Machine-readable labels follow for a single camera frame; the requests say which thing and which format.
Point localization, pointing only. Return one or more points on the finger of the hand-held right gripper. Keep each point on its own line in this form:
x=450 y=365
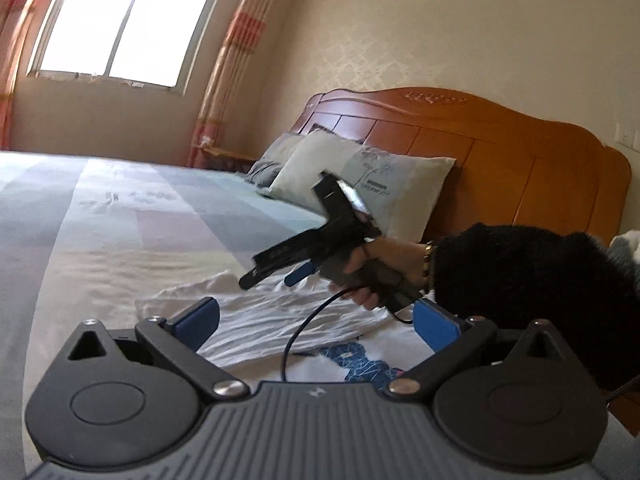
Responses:
x=302 y=272
x=280 y=257

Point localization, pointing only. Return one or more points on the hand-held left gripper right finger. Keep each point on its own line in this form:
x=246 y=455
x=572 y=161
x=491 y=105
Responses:
x=435 y=327

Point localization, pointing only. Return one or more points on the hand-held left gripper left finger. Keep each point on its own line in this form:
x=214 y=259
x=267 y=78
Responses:
x=200 y=319

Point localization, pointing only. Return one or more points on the white printed shirt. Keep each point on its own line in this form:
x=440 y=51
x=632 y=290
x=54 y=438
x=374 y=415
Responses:
x=250 y=320

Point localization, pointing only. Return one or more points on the person's right hand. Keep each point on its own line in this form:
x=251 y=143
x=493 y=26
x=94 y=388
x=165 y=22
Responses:
x=400 y=260

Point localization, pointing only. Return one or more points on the pale printed pillow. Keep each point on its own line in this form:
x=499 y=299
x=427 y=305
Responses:
x=405 y=185

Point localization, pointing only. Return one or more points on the grey pillow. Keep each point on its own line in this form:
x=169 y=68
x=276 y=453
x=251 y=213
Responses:
x=272 y=160

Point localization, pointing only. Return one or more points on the small wooden shelf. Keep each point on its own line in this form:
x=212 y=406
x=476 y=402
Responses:
x=225 y=152

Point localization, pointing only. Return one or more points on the bed with patchwork sheet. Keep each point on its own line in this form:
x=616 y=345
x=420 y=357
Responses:
x=100 y=220

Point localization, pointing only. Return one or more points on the wooden headboard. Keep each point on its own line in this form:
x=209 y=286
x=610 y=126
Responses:
x=500 y=160

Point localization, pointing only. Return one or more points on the pink striped curtain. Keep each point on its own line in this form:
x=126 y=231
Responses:
x=20 y=35
x=235 y=60

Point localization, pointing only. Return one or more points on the pale cloth bundle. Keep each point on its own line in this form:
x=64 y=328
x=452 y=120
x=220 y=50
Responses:
x=625 y=245

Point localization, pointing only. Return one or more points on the window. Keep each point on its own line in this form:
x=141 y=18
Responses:
x=125 y=15

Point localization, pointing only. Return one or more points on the white wall switch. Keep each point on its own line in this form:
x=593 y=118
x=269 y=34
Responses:
x=627 y=136

